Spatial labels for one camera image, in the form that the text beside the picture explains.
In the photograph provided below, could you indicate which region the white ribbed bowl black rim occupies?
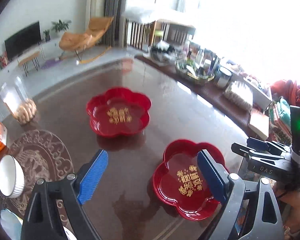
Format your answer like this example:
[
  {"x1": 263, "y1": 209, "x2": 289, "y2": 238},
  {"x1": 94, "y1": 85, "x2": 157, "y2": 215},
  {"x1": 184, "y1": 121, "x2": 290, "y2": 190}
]
[{"x1": 0, "y1": 154, "x2": 25, "y2": 198}]

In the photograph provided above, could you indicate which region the white lidded canister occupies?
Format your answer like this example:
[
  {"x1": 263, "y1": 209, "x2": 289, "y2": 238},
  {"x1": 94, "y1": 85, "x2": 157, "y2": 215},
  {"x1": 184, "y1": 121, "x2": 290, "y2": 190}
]
[{"x1": 215, "y1": 66, "x2": 232, "y2": 89}]

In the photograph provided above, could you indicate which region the green potted plant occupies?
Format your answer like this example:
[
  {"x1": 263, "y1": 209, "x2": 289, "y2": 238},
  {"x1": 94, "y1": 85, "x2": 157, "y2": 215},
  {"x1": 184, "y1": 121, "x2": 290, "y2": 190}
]
[{"x1": 51, "y1": 20, "x2": 71, "y2": 33}]

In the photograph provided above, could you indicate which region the orange rocking lounge chair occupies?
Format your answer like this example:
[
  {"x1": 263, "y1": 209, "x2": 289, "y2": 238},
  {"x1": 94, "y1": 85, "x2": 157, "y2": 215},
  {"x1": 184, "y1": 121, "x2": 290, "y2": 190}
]
[{"x1": 59, "y1": 17, "x2": 114, "y2": 64}]

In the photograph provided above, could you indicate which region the wooden crib with pillow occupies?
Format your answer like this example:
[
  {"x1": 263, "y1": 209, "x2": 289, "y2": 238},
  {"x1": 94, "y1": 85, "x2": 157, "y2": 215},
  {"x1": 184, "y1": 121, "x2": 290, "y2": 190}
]
[{"x1": 122, "y1": 7, "x2": 196, "y2": 51}]

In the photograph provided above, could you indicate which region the person's right hand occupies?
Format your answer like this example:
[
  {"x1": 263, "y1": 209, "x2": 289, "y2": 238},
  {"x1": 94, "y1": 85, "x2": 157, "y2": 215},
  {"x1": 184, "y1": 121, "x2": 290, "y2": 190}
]
[{"x1": 273, "y1": 183, "x2": 300, "y2": 237}]

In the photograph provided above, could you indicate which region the orange book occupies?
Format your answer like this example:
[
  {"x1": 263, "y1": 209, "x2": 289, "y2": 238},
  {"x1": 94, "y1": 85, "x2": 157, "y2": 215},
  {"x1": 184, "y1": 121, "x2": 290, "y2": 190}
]
[{"x1": 248, "y1": 109, "x2": 269, "y2": 140}]

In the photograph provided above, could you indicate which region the red flower plate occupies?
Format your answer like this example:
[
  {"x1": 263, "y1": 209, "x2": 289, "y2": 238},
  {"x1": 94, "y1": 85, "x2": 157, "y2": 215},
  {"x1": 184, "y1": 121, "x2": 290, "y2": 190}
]
[
  {"x1": 86, "y1": 87, "x2": 152, "y2": 138},
  {"x1": 152, "y1": 139, "x2": 225, "y2": 221}
]

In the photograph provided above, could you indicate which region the tray of eggs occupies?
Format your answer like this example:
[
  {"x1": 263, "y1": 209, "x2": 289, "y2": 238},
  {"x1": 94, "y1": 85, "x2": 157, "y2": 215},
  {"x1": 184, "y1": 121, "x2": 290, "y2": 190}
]
[{"x1": 223, "y1": 81, "x2": 253, "y2": 112}]

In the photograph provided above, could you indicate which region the black flat television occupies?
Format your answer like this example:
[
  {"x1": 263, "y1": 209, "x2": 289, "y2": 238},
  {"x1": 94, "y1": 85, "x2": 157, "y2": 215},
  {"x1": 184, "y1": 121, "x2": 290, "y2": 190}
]
[{"x1": 5, "y1": 21, "x2": 42, "y2": 61}]

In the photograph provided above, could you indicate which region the small wooden side table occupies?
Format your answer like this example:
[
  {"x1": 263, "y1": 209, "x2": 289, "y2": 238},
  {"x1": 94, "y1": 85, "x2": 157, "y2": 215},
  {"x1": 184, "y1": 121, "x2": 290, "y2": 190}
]
[{"x1": 17, "y1": 51, "x2": 40, "y2": 77}]

